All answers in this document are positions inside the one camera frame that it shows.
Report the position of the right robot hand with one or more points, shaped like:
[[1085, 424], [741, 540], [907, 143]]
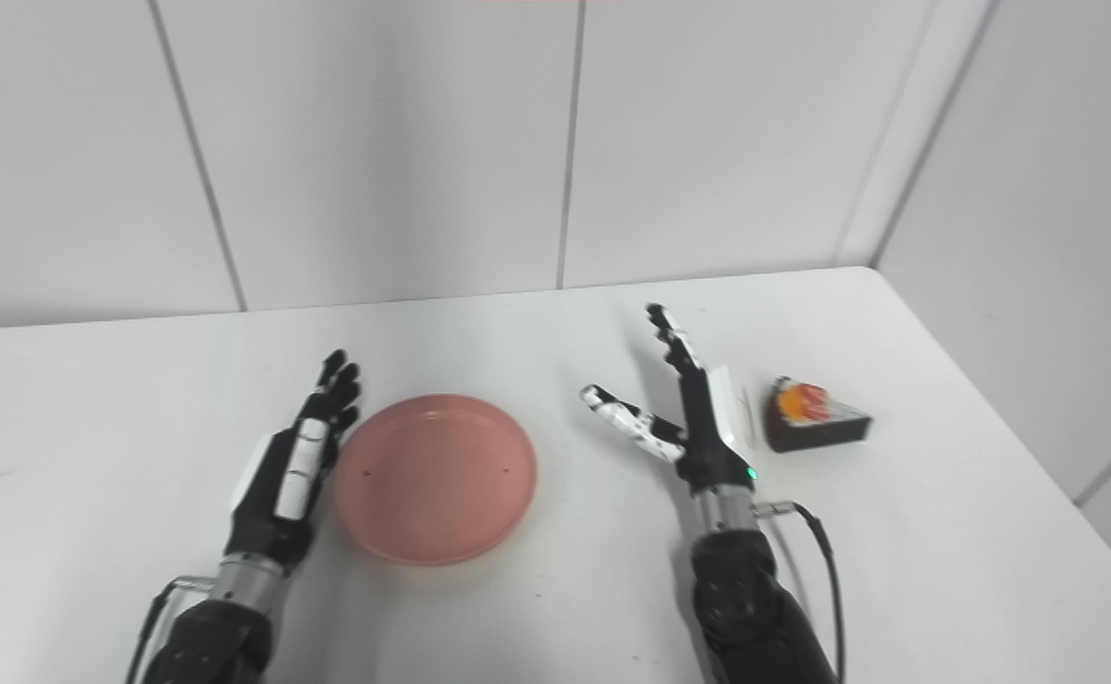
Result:
[[702, 427]]

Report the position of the pink plate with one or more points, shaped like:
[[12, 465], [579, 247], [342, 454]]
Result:
[[434, 480]]

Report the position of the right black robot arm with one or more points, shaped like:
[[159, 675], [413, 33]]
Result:
[[750, 594]]

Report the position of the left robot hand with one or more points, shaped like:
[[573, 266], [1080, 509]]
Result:
[[289, 475]]

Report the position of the chocolate cake slice with fruit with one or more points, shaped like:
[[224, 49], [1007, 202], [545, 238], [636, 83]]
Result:
[[814, 418]]

